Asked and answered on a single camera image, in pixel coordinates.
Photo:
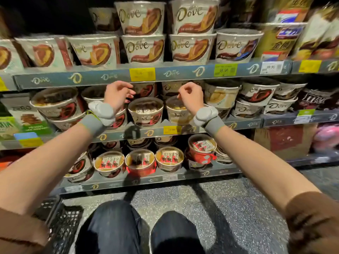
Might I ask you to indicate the person's right hand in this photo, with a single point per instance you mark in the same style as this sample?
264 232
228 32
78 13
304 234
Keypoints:
192 97

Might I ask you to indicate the person's left hand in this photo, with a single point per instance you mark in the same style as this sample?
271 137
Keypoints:
116 93

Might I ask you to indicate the person's left fingers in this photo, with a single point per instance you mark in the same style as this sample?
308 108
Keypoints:
127 89

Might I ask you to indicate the person's right fingers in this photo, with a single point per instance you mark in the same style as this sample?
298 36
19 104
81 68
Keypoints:
184 89

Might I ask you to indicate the person's right forearm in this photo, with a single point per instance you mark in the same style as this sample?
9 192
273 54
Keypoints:
259 166

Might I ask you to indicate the person's left forearm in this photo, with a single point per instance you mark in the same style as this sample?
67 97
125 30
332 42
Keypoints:
47 161

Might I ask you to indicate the row of clear-lidded chocolate tubs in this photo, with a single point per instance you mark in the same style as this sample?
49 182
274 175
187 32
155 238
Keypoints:
145 111

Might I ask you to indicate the grey wristband with white tracker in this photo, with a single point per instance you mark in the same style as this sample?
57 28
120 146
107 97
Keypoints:
208 117
99 113

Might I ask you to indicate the stack of white chocolate tubs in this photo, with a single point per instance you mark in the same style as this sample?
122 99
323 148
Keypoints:
190 47

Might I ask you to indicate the group of red-wrapper chocolate tubs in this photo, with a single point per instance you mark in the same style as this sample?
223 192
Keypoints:
166 158

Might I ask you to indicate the small white price tag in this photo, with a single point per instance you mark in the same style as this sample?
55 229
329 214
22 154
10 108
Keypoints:
169 178

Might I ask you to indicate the white chocolate pouch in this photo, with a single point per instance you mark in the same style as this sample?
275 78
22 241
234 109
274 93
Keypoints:
43 54
8 58

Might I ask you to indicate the green and white biscuit box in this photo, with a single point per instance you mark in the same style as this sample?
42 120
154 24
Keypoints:
25 116

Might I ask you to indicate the blue and yellow price tag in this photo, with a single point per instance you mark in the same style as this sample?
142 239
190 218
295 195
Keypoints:
27 140

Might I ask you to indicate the red and brown cardboard box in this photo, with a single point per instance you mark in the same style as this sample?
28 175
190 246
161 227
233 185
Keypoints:
286 140

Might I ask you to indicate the green and white price tag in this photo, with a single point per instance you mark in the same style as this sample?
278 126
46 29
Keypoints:
304 116

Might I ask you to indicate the dark brown candy bags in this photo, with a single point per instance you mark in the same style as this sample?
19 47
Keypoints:
315 99

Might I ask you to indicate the person's leg in dark jeans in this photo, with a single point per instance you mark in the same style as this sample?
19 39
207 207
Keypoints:
174 235
111 230

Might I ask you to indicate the white and brown snack bags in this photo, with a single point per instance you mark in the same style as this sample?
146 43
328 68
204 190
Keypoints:
320 36

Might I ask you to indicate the black plastic shopping basket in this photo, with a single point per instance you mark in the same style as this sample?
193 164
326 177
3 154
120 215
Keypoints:
65 227

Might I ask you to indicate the pink packaged item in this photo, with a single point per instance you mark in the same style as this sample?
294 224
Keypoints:
327 138

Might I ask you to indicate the brown sleeve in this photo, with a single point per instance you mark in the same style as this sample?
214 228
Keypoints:
312 224
18 232

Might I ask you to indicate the grey shelf rail with logos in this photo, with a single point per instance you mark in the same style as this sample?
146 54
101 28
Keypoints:
182 73
148 132
148 179

